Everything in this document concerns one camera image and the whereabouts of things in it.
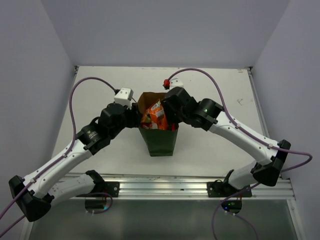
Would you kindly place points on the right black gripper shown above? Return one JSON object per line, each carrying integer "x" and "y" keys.
{"x": 170, "y": 118}

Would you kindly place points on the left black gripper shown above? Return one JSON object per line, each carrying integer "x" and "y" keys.
{"x": 135, "y": 115}

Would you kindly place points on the orange snack packet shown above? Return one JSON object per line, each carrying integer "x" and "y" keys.
{"x": 154, "y": 117}

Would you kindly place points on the green paper bag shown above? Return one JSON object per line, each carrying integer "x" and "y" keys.
{"x": 160, "y": 143}

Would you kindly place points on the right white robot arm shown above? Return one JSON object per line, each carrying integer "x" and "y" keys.
{"x": 269, "y": 155}

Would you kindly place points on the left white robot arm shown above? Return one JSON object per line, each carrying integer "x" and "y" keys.
{"x": 37, "y": 192}

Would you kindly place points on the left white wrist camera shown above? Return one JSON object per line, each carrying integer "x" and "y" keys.
{"x": 124, "y": 96}

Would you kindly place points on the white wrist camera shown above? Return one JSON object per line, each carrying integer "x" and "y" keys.
{"x": 169, "y": 84}
{"x": 124, "y": 96}

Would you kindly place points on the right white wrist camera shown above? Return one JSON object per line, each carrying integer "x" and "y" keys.
{"x": 169, "y": 84}

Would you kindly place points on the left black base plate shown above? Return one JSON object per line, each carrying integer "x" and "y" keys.
{"x": 111, "y": 188}

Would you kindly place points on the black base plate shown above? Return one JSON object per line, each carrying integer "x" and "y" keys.
{"x": 111, "y": 188}
{"x": 219, "y": 189}

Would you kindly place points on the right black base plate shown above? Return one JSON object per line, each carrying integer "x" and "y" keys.
{"x": 219, "y": 189}

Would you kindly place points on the aluminium front rail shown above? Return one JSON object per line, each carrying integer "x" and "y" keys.
{"x": 160, "y": 187}

